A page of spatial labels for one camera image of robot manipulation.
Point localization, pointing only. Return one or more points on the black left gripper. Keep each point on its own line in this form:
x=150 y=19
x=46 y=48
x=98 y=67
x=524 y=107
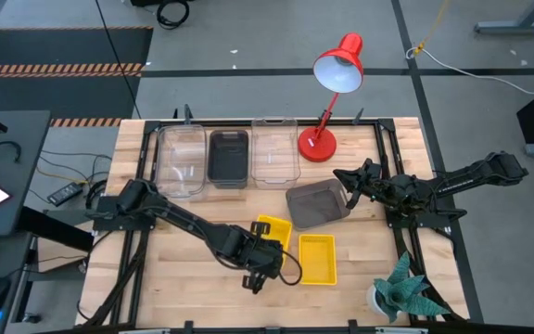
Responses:
x=258 y=257

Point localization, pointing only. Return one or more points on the brownish grey plastic bin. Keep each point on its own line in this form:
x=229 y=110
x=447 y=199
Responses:
x=318 y=204

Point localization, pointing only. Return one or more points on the yellow slotted plastic basket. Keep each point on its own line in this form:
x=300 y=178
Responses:
x=281 y=229
x=318 y=260

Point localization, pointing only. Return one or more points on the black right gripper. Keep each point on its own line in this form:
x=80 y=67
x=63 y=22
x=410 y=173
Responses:
x=374 y=188

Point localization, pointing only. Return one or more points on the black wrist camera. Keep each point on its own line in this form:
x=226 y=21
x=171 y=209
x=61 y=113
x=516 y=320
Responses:
x=372 y=168
x=277 y=264

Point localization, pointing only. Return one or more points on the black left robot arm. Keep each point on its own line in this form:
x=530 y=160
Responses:
x=188 y=222

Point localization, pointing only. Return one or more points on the red desk lamp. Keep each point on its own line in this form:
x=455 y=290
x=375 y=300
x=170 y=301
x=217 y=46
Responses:
x=317 y=145

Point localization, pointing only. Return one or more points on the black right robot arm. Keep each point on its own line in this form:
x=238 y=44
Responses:
x=471 y=176

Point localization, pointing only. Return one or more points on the dark grey plastic bin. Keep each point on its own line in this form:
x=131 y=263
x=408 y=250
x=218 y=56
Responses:
x=228 y=160

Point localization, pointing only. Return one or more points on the green plant in white pot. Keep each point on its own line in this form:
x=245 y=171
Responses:
x=406 y=292

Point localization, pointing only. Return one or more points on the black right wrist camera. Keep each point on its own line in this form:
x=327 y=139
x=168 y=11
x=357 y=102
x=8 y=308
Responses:
x=372 y=168

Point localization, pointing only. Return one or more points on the black power adapter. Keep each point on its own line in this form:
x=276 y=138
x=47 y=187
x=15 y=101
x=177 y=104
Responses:
x=65 y=194

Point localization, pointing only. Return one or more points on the grey metal table leg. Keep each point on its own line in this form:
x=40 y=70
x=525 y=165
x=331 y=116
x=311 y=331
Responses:
x=517 y=27

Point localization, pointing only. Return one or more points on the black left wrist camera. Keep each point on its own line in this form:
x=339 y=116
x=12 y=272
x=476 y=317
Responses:
x=277 y=264

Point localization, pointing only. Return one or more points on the dark grey desk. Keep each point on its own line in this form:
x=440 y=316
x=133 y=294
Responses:
x=21 y=153

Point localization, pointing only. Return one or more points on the black metal rig frame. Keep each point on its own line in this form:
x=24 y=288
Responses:
x=150 y=126

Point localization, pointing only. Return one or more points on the clear plastic bin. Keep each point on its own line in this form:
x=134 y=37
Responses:
x=181 y=162
x=174 y=139
x=276 y=153

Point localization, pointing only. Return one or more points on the black hazard striped mat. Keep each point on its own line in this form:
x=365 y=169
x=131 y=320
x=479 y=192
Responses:
x=63 y=46

